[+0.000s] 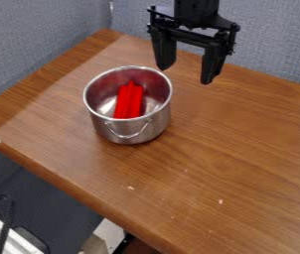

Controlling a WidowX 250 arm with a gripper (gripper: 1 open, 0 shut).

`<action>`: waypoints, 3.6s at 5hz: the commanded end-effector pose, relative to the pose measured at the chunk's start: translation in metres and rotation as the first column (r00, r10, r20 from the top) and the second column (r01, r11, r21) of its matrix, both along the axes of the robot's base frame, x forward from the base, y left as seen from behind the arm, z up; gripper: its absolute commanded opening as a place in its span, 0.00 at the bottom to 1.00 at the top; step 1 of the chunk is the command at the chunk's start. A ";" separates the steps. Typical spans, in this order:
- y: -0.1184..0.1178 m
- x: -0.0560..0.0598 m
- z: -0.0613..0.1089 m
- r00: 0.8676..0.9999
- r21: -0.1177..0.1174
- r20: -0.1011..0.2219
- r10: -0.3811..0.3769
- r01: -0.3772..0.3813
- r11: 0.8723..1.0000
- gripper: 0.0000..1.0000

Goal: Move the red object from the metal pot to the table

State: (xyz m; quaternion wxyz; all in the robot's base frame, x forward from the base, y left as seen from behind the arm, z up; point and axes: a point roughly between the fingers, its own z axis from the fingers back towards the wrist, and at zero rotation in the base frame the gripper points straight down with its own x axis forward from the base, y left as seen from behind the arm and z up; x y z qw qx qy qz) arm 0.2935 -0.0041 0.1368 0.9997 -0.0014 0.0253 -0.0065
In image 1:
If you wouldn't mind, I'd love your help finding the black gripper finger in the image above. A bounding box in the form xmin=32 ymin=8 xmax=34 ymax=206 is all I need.
xmin=151 ymin=31 xmax=177 ymax=70
xmin=201 ymin=46 xmax=226 ymax=84

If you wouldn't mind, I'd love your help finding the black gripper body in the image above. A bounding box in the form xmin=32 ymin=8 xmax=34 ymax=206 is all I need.
xmin=147 ymin=0 xmax=240 ymax=54

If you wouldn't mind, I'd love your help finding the red block object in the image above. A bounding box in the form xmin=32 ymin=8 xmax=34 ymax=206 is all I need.
xmin=113 ymin=80 xmax=143 ymax=119

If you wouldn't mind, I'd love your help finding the silver metal pot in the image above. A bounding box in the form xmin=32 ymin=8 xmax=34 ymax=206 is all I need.
xmin=82 ymin=65 xmax=173 ymax=145

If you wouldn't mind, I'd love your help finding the white box under table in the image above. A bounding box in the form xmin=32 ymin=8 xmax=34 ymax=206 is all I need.
xmin=0 ymin=210 xmax=51 ymax=254

